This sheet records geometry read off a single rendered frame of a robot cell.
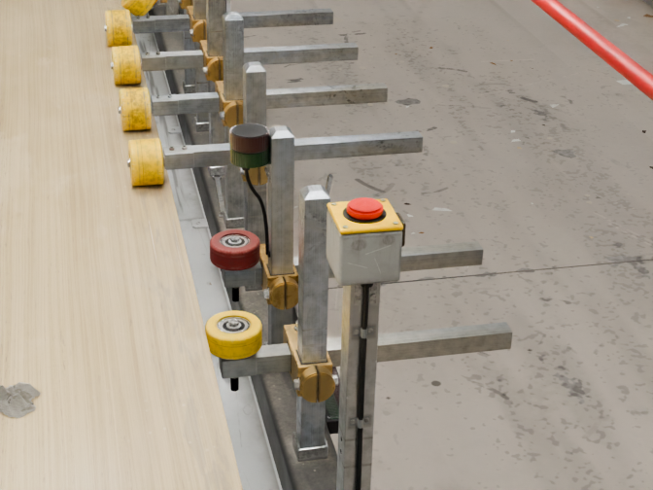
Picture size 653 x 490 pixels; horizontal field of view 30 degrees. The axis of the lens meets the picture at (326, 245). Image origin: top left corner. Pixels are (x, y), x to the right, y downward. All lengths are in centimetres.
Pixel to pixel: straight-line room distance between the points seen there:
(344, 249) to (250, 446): 72
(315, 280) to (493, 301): 200
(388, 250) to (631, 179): 321
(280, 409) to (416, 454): 111
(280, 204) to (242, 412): 38
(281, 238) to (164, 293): 21
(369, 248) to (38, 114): 128
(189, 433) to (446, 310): 208
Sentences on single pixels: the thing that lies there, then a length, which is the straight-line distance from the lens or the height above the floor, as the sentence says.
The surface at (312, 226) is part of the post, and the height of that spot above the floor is 108.
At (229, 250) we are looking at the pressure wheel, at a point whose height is 91.
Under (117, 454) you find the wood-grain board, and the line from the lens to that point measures 151.
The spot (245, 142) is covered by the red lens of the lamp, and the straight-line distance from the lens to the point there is 180.
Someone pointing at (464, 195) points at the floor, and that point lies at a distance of 423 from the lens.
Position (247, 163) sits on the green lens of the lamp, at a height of 107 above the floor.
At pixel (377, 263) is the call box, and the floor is 118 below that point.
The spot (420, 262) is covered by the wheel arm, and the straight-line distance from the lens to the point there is 202.
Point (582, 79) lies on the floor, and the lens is 541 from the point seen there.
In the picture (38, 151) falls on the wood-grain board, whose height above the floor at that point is 90.
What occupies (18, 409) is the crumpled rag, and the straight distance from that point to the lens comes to 159.
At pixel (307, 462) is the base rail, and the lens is 180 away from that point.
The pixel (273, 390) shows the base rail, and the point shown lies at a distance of 195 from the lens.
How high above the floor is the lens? 182
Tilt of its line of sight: 28 degrees down
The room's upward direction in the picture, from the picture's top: 1 degrees clockwise
